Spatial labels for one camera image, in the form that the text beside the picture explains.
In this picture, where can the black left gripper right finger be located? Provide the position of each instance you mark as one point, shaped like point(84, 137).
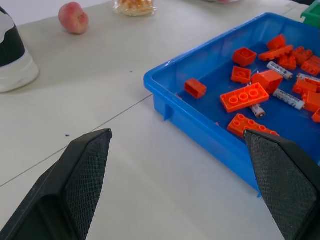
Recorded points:
point(282, 180)

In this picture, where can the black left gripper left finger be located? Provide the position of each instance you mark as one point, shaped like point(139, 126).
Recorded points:
point(75, 180)

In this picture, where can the green plastic bin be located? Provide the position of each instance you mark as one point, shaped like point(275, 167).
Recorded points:
point(311, 12)

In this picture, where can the orange studded plastic plate brick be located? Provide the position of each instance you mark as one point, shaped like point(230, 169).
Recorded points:
point(246, 125)

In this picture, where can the blue plastic tray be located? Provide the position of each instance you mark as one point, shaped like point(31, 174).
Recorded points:
point(200, 117)

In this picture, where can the orange plastic building brick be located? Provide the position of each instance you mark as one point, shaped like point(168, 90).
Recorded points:
point(195, 88)

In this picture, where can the orange thin long plate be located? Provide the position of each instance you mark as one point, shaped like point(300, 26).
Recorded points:
point(275, 53)

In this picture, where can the upside-down orange 2x2 plastic brick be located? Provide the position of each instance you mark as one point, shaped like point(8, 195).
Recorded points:
point(244, 56)

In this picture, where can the black and white sneaker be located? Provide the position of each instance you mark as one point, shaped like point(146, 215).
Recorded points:
point(12, 57)

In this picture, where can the pink peach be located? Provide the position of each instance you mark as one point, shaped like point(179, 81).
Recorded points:
point(73, 18)

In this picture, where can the bread in clear bag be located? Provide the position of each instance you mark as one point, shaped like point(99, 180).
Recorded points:
point(133, 7)

